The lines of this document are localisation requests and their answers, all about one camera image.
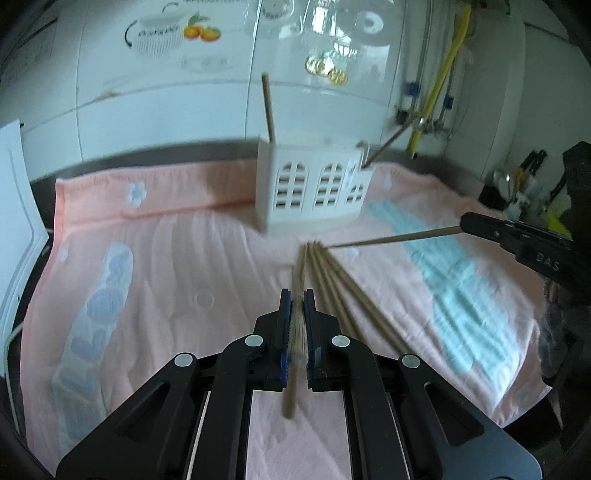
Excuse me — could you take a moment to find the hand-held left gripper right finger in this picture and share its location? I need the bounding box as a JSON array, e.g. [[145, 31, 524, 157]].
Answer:
[[302, 288, 543, 480]]

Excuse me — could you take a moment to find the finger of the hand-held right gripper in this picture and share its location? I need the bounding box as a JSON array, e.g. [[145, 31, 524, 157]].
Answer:
[[459, 211, 575, 283]]

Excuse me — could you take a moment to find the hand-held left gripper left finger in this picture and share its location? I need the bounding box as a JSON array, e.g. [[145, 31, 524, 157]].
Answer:
[[55, 288, 296, 480]]

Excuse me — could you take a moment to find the white house-shaped chopstick holder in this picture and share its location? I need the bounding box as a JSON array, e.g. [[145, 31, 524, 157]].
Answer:
[[255, 136, 376, 234]]

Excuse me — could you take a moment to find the metal spoon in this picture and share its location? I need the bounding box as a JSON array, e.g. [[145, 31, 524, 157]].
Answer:
[[490, 168, 512, 195]]

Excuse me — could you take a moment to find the pink towel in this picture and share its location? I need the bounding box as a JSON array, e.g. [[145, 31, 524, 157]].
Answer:
[[21, 161, 555, 480]]

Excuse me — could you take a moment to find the metal pipe valve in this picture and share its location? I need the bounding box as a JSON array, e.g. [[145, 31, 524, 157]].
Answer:
[[396, 105, 457, 136]]

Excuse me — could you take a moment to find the yellow gas pipe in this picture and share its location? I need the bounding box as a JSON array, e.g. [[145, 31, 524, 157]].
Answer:
[[408, 4, 473, 156]]

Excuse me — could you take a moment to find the white cutting board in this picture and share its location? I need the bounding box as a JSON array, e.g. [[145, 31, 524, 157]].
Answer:
[[0, 119, 51, 334]]

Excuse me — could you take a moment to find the black-handled knife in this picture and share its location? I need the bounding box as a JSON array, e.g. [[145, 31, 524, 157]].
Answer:
[[521, 148, 546, 178]]

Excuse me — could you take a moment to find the white cable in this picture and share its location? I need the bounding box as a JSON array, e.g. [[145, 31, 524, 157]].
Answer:
[[2, 318, 25, 428]]

